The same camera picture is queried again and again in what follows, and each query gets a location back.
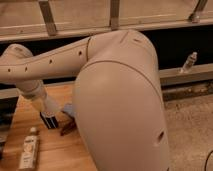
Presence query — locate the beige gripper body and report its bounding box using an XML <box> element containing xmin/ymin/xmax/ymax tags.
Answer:
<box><xmin>29</xmin><ymin>90</ymin><xmax>47</xmax><ymax>112</ymax></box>

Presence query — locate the white ceramic cup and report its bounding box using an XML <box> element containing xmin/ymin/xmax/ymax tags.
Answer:
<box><xmin>44</xmin><ymin>95</ymin><xmax>60</xmax><ymax>116</ymax></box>

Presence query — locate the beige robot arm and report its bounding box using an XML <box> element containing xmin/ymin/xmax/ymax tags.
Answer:
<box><xmin>0</xmin><ymin>30</ymin><xmax>171</xmax><ymax>171</ymax></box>

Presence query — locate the black white eraser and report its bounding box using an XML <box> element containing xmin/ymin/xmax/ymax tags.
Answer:
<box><xmin>40</xmin><ymin>113</ymin><xmax>58</xmax><ymax>129</ymax></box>

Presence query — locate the blue sponge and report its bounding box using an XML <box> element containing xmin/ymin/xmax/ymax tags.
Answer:
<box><xmin>62</xmin><ymin>103</ymin><xmax>75</xmax><ymax>118</ymax></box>

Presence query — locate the red brown small tool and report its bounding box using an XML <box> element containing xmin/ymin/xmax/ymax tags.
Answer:
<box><xmin>60</xmin><ymin>121</ymin><xmax>76</xmax><ymax>136</ymax></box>

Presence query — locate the wooden table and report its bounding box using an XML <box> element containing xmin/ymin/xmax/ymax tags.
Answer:
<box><xmin>0</xmin><ymin>83</ymin><xmax>98</xmax><ymax>171</ymax></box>

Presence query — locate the white lotion bottle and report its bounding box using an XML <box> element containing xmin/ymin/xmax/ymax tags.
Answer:
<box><xmin>18</xmin><ymin>127</ymin><xmax>39</xmax><ymax>171</ymax></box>

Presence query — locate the grey spray bottle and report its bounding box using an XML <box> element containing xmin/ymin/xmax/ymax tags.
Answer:
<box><xmin>180</xmin><ymin>52</ymin><xmax>197</xmax><ymax>73</ymax></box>

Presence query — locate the black cable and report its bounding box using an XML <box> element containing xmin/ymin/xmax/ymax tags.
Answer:
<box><xmin>204</xmin><ymin>149</ymin><xmax>213</xmax><ymax>171</ymax></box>

